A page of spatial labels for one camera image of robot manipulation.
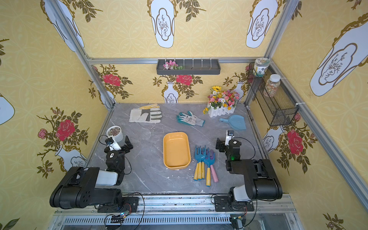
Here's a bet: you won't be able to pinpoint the white cup with pebbles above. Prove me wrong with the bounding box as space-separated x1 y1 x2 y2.
106 126 124 142

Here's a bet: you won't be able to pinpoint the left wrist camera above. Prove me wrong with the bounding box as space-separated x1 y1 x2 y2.
105 137 121 150

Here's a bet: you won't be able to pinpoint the white grey leather work glove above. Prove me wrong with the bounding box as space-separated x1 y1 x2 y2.
129 103 163 124

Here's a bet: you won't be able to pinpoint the jar with green label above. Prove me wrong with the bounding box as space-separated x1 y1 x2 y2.
253 57 270 77

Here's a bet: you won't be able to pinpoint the teal white garden glove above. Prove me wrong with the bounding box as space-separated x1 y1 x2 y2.
176 111 205 127

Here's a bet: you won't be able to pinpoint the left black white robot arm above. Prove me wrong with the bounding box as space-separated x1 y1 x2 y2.
49 137 133 213

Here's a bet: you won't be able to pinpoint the black wire mesh basket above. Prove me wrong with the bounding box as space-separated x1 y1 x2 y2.
244 63 299 127

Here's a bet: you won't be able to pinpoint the aluminium front rail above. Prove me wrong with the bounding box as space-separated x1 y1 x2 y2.
48 194 303 230

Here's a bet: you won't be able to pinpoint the light blue dustpan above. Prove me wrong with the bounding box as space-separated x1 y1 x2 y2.
219 115 246 130

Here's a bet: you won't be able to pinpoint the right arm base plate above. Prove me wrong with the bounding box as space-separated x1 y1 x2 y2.
211 195 255 212

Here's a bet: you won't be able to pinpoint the yellow plastic storage box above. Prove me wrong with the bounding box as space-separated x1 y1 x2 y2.
163 132 191 170

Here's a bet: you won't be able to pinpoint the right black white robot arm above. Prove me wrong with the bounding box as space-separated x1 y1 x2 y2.
216 138 283 207

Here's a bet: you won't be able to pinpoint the small pink flowers on shelf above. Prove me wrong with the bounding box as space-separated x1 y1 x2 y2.
163 60 184 70

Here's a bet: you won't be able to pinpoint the purple rake pink handle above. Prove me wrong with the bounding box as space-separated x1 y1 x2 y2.
209 150 219 183

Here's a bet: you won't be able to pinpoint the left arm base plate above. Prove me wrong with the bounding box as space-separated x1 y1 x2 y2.
97 196 139 213

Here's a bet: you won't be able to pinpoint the clear jar white lid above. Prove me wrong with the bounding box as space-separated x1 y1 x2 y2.
263 74 281 98

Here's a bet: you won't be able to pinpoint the white fence flower planter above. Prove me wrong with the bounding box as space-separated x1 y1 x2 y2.
203 86 240 117

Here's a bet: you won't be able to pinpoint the grey wall shelf tray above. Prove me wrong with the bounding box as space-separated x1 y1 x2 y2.
156 58 221 75

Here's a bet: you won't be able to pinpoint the blue rake yellow handle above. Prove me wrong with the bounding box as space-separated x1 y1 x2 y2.
194 146 202 181
204 148 215 187
200 146 206 179

